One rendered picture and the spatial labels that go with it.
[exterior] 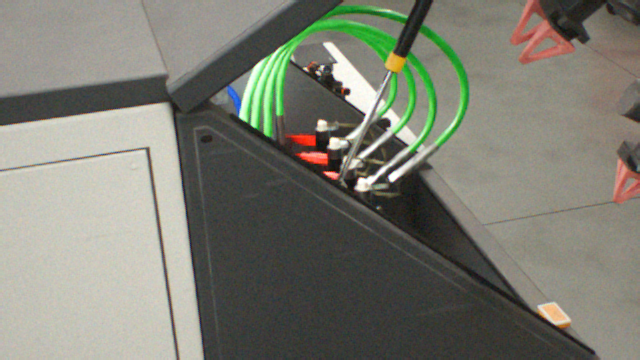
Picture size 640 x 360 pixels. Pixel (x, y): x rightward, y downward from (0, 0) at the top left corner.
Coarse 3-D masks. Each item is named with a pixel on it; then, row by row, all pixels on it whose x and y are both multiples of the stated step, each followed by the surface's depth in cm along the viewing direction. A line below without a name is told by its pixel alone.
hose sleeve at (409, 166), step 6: (432, 144) 144; (426, 150) 144; (432, 150) 144; (438, 150) 144; (414, 156) 145; (420, 156) 144; (426, 156) 144; (408, 162) 145; (414, 162) 144; (420, 162) 144; (402, 168) 145; (408, 168) 144; (414, 168) 145; (402, 174) 145; (408, 174) 145
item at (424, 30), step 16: (384, 16) 131; (400, 16) 132; (432, 32) 135; (448, 48) 137; (256, 80) 130; (464, 80) 140; (464, 96) 141; (240, 112) 132; (464, 112) 143; (448, 128) 144
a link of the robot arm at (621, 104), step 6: (636, 84) 152; (624, 90) 154; (630, 90) 153; (636, 90) 151; (624, 96) 154; (630, 96) 152; (636, 96) 150; (618, 102) 155; (624, 102) 153; (630, 102) 151; (636, 102) 150; (618, 108) 154; (624, 108) 152; (630, 108) 150; (636, 108) 150; (624, 114) 152; (630, 114) 151; (636, 114) 151; (636, 120) 152
